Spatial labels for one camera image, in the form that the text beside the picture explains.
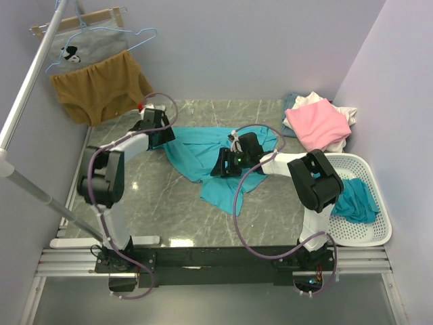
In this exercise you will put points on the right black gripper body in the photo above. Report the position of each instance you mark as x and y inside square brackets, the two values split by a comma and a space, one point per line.
[225, 164]

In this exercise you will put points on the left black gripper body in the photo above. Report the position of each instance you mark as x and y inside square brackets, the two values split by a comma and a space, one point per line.
[164, 136]

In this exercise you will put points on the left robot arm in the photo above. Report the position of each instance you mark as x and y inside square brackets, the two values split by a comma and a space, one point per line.
[102, 172]

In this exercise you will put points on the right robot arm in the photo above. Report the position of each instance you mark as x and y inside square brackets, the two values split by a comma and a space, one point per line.
[316, 182]

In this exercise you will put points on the brown mustard shirt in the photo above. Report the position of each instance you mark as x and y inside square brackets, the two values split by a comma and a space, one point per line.
[102, 91]

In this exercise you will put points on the grey-blue folded shirt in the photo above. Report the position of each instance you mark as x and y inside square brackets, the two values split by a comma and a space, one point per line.
[287, 103]

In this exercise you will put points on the cream white shirt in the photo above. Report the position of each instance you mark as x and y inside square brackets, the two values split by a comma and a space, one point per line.
[313, 97]

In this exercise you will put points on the pink folded shirt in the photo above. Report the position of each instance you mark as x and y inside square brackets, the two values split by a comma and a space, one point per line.
[319, 126]

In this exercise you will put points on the grey panda shirt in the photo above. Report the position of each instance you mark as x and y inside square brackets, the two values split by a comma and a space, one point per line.
[73, 51]

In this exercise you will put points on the wooden clip hanger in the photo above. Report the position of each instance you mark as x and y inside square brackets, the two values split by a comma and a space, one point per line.
[113, 13]

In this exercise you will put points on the black base beam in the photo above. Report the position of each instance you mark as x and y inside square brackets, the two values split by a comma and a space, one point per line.
[211, 265]

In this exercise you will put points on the white laundry basket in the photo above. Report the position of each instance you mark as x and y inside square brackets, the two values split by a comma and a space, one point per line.
[345, 233]

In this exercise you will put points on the teal shirt in basket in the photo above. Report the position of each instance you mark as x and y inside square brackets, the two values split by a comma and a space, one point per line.
[356, 203]

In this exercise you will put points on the white clothes rack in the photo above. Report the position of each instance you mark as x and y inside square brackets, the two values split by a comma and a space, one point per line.
[8, 171]

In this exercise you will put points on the light blue wire hanger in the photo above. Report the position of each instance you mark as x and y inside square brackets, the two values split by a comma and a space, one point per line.
[135, 39]

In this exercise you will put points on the aluminium rail frame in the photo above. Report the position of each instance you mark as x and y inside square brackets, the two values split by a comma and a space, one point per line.
[81, 263]

